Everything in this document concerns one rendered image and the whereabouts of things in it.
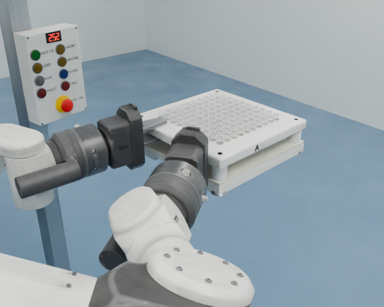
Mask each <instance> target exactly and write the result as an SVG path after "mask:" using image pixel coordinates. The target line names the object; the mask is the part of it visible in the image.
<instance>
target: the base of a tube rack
mask: <svg viewBox="0 0 384 307"><path fill-rule="evenodd" d="M170 148H171V145H170V144H168V143H166V142H164V141H162V140H160V141H157V142H155V143H152V144H150V145H148V146H145V147H144V154H145V155H146V156H147V157H149V158H151V159H153V160H158V159H161V160H162V161H165V157H166V154H167V153H168V152H169V150H170ZM303 150H304V141H302V140H300V143H297V144H292V143H289V142H288V141H287V140H286V138H285V139H283V140H280V141H278V142H276V143H274V144H272V145H270V146H268V147H266V148H264V149H262V150H259V151H258V152H256V153H253V154H252V155H250V156H247V157H245V158H243V159H241V160H239V161H237V162H235V163H233V164H230V165H228V166H227V179H226V180H224V181H222V182H217V181H214V180H212V166H211V165H210V164H208V186H207V190H209V191H211V192H212V191H214V192H215V194H216V195H217V196H220V195H222V193H223V192H224V191H226V192H227V191H230V190H231V189H233V188H236V187H237V186H239V185H241V184H243V183H245V182H246V181H248V180H250V179H252V178H254V177H256V176H258V175H260V174H262V173H264V172H265V171H267V170H269V169H271V168H273V167H274V166H277V165H278V164H280V163H283V162H284V161H286V160H288V159H290V158H292V157H294V156H295V155H297V154H298V153H299V152H300V151H301V152H303Z"/></svg>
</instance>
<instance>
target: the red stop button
mask: <svg viewBox="0 0 384 307"><path fill-rule="evenodd" d="M73 107H74V104H73V102H72V100H71V99H65V100H64V101H63V102H62V104H61V108H62V110H63V111H64V112H70V111H71V110H72V109H73Z"/></svg>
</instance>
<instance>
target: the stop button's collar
mask: <svg viewBox="0 0 384 307"><path fill-rule="evenodd" d="M65 99H70V98H69V97H68V96H65V95H62V96H60V97H59V98H58V99H57V100H56V103H55V107H56V109H57V111H59V112H61V113H64V111H63V110H62V108H61V104H62V102H63V101H64V100H65Z"/></svg>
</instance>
